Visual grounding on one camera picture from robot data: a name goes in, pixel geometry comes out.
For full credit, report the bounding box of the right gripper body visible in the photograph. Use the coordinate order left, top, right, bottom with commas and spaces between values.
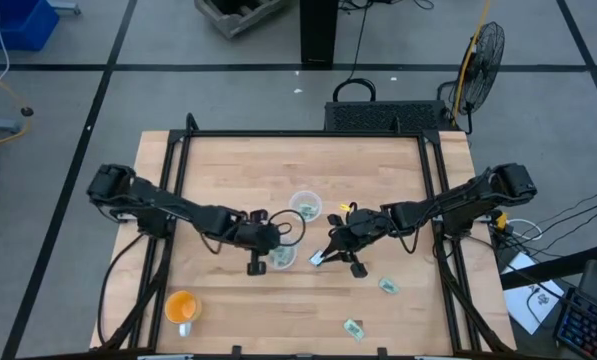
337, 208, 392, 249

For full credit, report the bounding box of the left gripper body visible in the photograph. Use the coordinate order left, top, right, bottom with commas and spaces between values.
237, 219, 282, 254

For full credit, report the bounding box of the clear plastic container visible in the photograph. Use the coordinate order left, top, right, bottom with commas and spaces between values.
288, 190, 324, 223
266, 242, 299, 271

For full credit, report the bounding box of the orange mug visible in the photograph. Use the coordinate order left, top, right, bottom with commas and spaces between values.
163, 289, 203, 338

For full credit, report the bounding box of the black perforated computer case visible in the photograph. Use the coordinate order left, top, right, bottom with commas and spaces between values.
323, 99, 454, 134

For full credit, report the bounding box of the white paper sheet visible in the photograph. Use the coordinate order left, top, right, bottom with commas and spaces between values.
502, 251, 565, 336

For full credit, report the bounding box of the black upright box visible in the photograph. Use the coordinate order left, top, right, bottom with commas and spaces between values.
299, 0, 340, 67

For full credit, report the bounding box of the black floor fan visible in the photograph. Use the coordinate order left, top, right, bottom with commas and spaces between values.
437, 20, 507, 136

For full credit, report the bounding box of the grey foam packaging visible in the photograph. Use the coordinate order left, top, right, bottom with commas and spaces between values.
193, 0, 287, 40

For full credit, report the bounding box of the backlit black keyboard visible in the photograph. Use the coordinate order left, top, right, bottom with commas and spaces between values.
552, 287, 597, 360

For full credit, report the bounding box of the blue plastic bin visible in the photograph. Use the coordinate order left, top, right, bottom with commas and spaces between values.
0, 0, 61, 52

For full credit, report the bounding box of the black left camera cable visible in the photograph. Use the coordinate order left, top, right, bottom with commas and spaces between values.
267, 208, 308, 249

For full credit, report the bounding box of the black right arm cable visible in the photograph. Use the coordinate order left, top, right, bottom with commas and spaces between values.
390, 214, 422, 255

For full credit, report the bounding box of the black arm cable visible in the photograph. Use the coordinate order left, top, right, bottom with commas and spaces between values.
390, 214, 422, 255
96, 232, 147, 349

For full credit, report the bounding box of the black aluminium table frame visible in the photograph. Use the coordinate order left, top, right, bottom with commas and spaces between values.
90, 112, 517, 360

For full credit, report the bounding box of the black looped floor cable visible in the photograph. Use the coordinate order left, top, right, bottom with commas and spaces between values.
331, 0, 378, 104

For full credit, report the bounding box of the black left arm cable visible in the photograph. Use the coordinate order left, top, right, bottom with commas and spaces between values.
96, 232, 147, 349

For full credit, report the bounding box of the yellow hanging cable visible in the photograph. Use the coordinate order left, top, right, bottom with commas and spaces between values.
0, 59, 34, 151
450, 0, 493, 121

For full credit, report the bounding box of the black power cable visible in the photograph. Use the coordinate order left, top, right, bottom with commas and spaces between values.
487, 187, 597, 261

